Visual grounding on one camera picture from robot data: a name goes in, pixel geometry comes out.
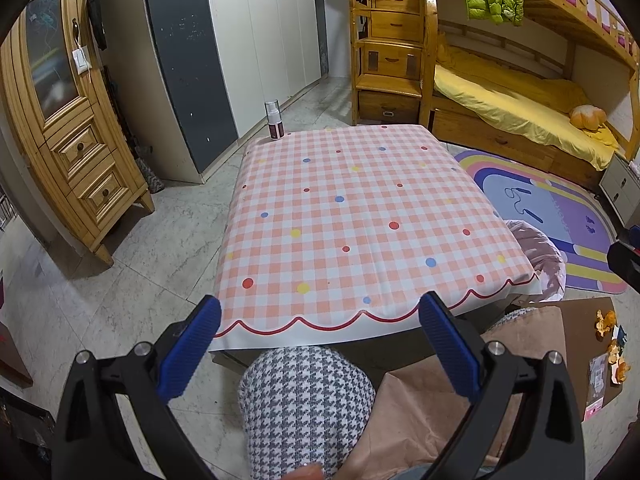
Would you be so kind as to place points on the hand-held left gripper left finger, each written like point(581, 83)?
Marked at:
point(192, 350)

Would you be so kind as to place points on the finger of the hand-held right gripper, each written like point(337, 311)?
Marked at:
point(625, 262)

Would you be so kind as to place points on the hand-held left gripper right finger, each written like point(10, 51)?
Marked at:
point(450, 350)

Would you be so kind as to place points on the trash bin with pink bag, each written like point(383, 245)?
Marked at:
point(540, 255)

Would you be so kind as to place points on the large orange peel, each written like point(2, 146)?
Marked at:
point(605, 320)

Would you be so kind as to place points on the blue snack packet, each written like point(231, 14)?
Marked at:
point(621, 335)

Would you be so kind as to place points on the grey nightstand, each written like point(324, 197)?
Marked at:
point(620, 185)

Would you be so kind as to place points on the brown cardboard sheet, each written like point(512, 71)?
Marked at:
point(580, 340)

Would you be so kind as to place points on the pastel oval rug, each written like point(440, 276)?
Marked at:
point(550, 200)

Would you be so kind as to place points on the pile of orange peel scraps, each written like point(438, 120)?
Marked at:
point(617, 360)

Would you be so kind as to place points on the person's left leg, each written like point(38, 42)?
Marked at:
point(300, 410)

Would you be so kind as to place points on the flat paper packet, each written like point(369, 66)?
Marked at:
point(597, 385)

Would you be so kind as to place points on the orange plush toy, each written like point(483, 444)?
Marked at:
point(587, 116)

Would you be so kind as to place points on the pink checked tablecloth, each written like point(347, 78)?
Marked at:
point(360, 220)

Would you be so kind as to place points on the wooden bunk bed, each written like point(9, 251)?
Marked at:
point(500, 135)

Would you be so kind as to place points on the grey speckled object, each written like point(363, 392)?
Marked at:
point(150, 175)

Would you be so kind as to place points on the yellow blanket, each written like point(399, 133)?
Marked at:
point(550, 92)

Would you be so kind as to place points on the yellow bed sheet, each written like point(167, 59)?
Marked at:
point(500, 110)

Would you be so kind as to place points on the wooden cabinet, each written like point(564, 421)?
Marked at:
point(75, 150)

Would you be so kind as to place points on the white and maroon spray bottle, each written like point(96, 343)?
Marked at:
point(275, 127)

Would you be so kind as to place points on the wooden stair drawers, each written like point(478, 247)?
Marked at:
point(390, 60)

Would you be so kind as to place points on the white and grey wardrobe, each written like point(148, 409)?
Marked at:
point(250, 50)

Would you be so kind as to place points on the white tag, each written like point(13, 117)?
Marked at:
point(80, 60)

